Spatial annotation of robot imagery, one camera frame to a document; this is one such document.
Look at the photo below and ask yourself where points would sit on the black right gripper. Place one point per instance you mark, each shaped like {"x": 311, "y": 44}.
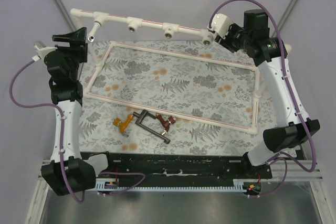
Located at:
{"x": 230, "y": 36}

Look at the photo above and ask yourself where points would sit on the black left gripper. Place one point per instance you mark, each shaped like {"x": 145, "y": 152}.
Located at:
{"x": 76, "y": 46}

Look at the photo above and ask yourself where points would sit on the white water faucet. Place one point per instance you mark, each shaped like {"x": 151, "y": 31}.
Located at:
{"x": 92, "y": 33}

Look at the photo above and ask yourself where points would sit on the white pipe frame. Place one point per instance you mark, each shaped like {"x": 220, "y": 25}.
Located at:
{"x": 202, "y": 49}

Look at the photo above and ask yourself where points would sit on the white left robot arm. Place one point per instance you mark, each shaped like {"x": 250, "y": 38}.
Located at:
{"x": 67, "y": 172}

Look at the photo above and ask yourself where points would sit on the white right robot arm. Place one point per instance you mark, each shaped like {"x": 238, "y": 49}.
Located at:
{"x": 294, "y": 125}

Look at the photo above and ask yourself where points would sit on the orange water faucet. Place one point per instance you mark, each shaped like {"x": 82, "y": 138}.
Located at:
{"x": 122, "y": 126}

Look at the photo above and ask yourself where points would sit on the brown water faucet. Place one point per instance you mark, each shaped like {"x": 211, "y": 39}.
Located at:
{"x": 166, "y": 123}

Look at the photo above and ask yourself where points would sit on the floral pattern mat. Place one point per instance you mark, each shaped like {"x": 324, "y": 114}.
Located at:
{"x": 196, "y": 88}

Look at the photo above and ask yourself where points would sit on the dark grey metal faucet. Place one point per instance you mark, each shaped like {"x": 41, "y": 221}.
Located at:
{"x": 148, "y": 122}

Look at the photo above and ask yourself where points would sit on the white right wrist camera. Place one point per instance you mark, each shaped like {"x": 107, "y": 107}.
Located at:
{"x": 220, "y": 25}

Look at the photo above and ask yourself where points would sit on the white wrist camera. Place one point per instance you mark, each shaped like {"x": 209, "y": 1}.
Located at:
{"x": 220, "y": 25}
{"x": 41, "y": 51}

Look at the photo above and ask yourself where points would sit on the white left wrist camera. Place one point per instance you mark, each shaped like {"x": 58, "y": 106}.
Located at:
{"x": 41, "y": 51}

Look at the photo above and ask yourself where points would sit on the white slotted cable duct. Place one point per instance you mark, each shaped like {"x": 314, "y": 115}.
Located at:
{"x": 103, "y": 185}

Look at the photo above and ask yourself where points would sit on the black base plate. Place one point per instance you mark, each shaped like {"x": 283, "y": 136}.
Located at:
{"x": 182, "y": 170}

